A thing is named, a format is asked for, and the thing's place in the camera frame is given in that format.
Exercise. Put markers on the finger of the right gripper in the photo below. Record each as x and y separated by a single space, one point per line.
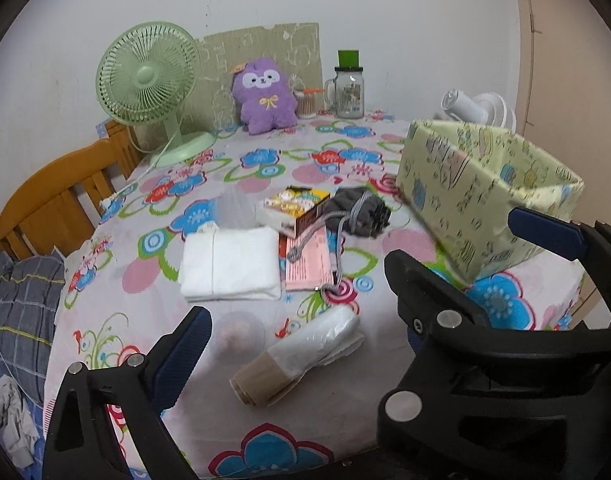
590 245
422 294

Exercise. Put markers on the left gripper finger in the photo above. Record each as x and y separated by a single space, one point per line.
81 443

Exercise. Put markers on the grey drawstring pouch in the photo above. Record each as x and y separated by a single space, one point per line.
355 211

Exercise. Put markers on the pink card packet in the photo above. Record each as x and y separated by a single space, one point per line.
313 269

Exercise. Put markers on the cartoon yellow tissue pack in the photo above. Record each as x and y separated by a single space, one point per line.
291 211

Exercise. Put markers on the white tissue pack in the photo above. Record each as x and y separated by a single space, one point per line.
231 265

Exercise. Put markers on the clear plastic bag pack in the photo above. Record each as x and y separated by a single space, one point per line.
233 210

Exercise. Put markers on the crumpled white grey cloth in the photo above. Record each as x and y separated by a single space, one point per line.
18 429

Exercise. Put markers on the beige door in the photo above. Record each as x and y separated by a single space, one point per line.
564 99

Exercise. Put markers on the grey plaid pillow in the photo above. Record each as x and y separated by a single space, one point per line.
29 297

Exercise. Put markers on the floral tablecloth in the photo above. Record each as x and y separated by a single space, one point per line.
123 293

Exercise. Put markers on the white standing fan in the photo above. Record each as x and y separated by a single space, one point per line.
488 109

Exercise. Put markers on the glass jar green lid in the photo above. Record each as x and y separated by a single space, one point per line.
344 94

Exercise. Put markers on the toothpick jar orange lid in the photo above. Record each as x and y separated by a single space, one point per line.
307 102

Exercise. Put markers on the purple plush toy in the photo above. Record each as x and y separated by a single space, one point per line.
264 97

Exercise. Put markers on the green desk fan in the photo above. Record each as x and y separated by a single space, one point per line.
144 77

